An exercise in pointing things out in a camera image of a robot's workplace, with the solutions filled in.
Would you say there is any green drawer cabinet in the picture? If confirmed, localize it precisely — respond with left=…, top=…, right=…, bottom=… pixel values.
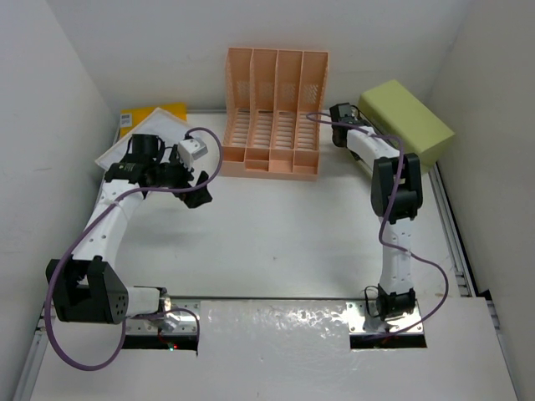
left=357, top=79, right=455, bottom=175

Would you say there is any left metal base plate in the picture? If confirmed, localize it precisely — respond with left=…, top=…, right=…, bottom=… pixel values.
left=126, top=301, right=201, bottom=336

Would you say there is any pink desktop file organizer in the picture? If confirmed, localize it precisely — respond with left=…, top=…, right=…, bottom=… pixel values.
left=221, top=48, right=329, bottom=181

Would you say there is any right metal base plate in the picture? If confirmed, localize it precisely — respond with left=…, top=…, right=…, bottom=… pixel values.
left=346, top=299, right=424, bottom=336

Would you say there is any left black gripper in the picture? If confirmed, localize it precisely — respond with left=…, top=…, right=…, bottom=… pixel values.
left=149, top=148, right=211, bottom=207

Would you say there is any metal base plate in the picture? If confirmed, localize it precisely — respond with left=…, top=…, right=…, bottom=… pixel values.
left=346, top=299, right=424, bottom=336
left=126, top=301, right=201, bottom=336

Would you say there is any clear mesh document pouch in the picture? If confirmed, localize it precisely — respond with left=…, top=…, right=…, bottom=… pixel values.
left=94, top=108, right=191, bottom=170

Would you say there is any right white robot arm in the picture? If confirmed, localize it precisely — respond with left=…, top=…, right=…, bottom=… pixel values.
left=329, top=103, right=423, bottom=321

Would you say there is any yellow folder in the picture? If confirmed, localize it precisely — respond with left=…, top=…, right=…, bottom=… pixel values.
left=120, top=102, right=187, bottom=139

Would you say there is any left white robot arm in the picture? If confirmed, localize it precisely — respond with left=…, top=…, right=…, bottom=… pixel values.
left=46, top=133, right=213, bottom=324

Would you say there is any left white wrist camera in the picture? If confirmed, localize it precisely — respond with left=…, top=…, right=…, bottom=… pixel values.
left=177, top=138, right=208, bottom=164

